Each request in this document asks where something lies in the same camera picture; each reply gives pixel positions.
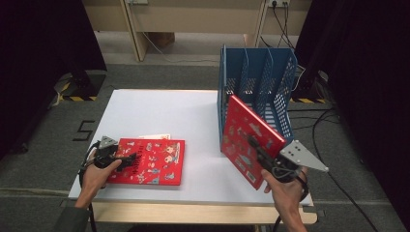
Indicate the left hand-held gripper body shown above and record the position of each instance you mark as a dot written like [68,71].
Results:
[106,156]

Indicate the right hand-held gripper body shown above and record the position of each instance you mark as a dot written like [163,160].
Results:
[298,154]

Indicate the red picture book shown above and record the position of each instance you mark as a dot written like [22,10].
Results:
[161,161]
[241,129]

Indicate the white book with green leaf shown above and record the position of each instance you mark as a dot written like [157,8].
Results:
[156,136]

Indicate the blue plastic file rack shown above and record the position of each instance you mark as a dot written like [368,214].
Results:
[283,96]

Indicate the person's left hand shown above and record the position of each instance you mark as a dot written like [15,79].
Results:
[95,180]

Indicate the person's right hand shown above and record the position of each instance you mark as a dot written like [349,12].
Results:
[286,195]

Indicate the stand base with hazard tape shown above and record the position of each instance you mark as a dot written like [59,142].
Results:
[83,87]
[306,93]

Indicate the black curtain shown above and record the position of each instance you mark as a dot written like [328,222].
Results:
[38,64]
[370,80]

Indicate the brown cardboard box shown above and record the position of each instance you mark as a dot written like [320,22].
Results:
[163,39]

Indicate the beige wooden desk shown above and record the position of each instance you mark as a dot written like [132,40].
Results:
[193,16]

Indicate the white power strip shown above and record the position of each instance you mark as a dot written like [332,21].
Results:
[138,1]

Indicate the white wall socket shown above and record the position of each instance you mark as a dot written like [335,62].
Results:
[279,3]

